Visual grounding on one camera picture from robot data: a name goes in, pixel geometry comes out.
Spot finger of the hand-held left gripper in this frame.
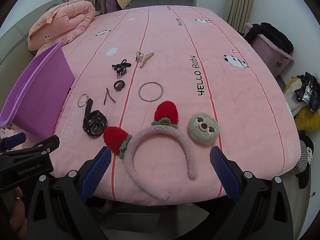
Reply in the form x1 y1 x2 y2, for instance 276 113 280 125
0 132 27 153
15 135 60 157

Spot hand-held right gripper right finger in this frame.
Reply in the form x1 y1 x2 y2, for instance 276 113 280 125
209 146 294 240

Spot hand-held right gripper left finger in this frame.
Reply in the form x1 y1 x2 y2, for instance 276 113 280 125
24 146 113 240

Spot black wristwatch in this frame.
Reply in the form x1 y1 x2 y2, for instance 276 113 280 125
82 98 108 137

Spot round plush sloth clip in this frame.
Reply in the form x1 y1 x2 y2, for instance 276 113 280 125
188 113 219 145

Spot purple plastic bin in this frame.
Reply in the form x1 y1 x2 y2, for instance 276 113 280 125
0 40 75 138

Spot pink strawberry headband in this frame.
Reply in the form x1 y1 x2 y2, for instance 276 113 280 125
103 101 198 202

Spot silver bangle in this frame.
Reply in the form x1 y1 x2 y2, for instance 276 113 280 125
138 81 164 102

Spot black bow hair tie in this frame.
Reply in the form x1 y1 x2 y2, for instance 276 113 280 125
112 59 131 78

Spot pearl hair claw clip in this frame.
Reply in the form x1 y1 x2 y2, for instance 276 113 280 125
135 51 155 68

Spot person's left hand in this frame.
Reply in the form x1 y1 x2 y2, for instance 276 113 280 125
7 186 28 234

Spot checked cloth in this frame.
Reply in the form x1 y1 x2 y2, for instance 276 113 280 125
282 140 314 189

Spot grey padded headboard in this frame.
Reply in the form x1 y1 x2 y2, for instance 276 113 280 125
0 0 73 63

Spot folded pink quilt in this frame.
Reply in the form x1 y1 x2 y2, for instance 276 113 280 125
27 0 96 52

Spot purple storage box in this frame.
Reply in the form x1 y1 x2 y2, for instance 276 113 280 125
245 22 295 78

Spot pink printed bed sheet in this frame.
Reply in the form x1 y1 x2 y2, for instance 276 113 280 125
0 5 300 205

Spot black clothes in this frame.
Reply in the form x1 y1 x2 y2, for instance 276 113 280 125
244 22 294 54

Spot dark chair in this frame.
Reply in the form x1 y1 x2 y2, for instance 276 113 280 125
94 0 108 15

